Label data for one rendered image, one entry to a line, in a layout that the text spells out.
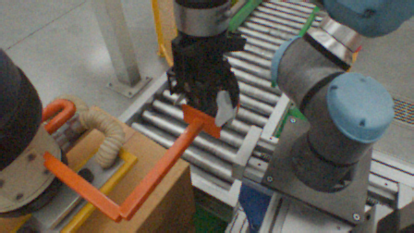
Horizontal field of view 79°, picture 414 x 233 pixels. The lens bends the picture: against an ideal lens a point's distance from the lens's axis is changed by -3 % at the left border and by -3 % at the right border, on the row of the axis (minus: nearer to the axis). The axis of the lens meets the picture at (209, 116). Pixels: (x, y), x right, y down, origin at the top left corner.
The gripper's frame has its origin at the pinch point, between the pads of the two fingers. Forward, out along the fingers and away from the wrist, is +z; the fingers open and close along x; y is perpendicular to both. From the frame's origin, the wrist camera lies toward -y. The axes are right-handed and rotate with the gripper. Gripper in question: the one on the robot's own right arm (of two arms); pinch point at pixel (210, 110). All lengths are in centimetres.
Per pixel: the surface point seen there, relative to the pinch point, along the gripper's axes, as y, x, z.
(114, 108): -47, -122, 118
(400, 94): -191, 79, 118
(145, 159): 7.5, -16.7, 23.9
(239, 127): -45, -10, 64
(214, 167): -19, -9, 64
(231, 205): -6, 6, 57
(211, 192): -6, -3, 57
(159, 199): 14.5, -6.1, 23.9
